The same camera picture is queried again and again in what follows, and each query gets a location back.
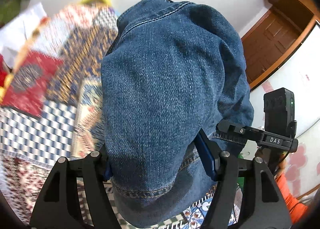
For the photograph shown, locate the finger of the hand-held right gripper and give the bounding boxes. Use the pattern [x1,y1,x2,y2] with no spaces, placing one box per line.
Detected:
[216,119,266,145]

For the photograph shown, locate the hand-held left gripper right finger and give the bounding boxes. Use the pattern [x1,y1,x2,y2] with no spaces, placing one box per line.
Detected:
[194,128,293,229]

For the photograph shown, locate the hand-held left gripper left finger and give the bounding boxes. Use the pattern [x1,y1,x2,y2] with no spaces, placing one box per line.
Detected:
[29,144,118,229]

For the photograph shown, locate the blue denim jeans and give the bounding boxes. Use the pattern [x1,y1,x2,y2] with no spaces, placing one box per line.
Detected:
[101,0,254,229]

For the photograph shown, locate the person's right forearm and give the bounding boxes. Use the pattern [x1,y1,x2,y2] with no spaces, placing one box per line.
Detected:
[274,160,310,224]

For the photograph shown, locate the brown wooden door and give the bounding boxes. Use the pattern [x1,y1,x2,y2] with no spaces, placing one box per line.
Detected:
[240,0,320,92]

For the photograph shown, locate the patchwork printed blanket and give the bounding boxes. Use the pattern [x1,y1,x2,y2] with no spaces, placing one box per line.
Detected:
[0,3,245,229]

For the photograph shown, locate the red yellow plush toy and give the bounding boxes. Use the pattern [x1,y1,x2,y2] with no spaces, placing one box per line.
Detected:
[0,54,14,103]

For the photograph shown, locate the white cloth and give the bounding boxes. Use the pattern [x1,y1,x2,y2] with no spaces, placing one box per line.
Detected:
[0,3,50,70]

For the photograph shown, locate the green bag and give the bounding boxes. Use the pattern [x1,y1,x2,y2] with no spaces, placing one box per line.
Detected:
[0,0,32,26]

